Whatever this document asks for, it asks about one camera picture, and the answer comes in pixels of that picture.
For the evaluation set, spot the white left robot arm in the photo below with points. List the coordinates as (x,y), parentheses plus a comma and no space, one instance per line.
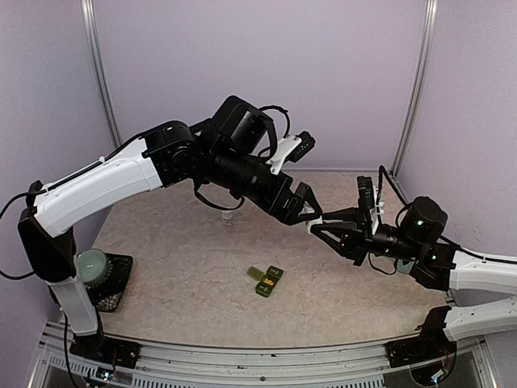
(237,149)

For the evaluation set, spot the front aluminium rail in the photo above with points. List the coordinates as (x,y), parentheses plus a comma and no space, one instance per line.
(160,364)

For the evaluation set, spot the aluminium frame post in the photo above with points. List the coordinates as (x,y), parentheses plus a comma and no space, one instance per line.
(424,53)
(93,41)

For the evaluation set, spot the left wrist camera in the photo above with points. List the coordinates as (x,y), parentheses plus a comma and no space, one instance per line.
(290,149)

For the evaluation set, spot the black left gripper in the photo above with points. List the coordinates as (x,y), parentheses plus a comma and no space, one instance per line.
(290,213)

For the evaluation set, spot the green ceramic bowl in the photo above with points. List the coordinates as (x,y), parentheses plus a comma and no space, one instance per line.
(92,266)

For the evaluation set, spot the green pill organizer box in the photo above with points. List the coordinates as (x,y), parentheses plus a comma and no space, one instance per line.
(266,281)

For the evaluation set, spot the right aluminium frame post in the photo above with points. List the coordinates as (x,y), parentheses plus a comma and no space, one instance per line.
(424,53)

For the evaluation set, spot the left aluminium frame post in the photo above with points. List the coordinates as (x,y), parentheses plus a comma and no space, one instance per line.
(93,41)

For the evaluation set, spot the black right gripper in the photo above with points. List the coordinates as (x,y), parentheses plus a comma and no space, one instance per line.
(354,243)

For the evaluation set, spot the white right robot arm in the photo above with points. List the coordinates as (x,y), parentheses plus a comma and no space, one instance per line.
(444,265)

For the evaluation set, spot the black square tray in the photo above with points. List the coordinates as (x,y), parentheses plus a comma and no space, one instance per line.
(106,295)

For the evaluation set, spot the light blue mug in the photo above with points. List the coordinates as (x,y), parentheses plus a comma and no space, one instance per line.
(404,266)

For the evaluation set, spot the small white pill bottle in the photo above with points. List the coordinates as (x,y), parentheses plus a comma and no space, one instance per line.
(227,217)

